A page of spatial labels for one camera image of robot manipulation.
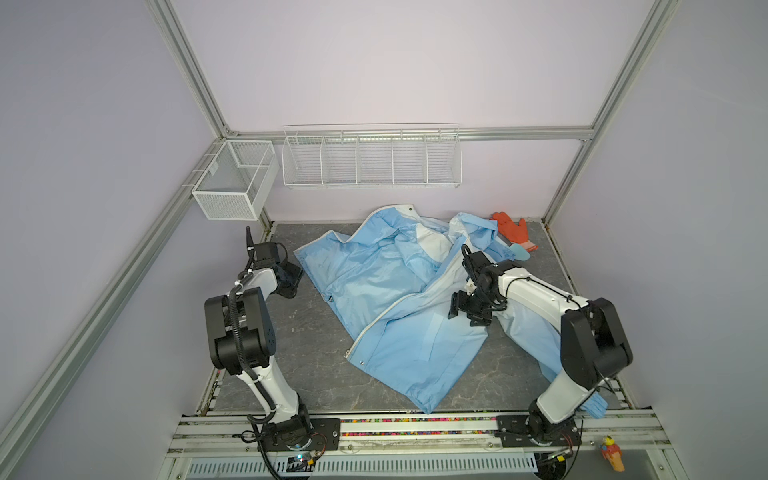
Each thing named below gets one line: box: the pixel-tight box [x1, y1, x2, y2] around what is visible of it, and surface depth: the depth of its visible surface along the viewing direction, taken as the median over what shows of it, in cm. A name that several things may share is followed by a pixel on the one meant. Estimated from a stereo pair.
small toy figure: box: [601, 435, 625, 472], surface depth 71 cm
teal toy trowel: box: [509, 243, 531, 261], surface depth 111 cm
